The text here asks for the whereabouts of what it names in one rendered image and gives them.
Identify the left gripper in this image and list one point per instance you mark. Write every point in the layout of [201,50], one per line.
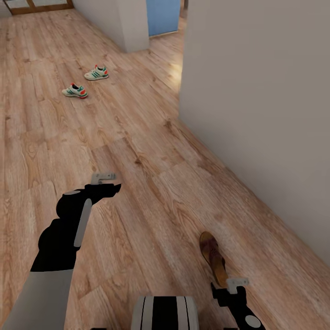
[105,190]

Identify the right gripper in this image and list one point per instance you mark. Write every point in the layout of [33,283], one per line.
[226,299]

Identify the sofa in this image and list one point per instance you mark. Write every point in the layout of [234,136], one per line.
[162,17]

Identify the gym shoe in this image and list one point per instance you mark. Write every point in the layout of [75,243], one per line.
[97,73]
[74,90]

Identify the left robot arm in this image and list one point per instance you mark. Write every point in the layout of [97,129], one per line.
[42,302]

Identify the sandal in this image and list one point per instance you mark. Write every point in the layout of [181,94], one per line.
[209,249]

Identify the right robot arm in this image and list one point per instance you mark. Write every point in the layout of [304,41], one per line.
[235,298]

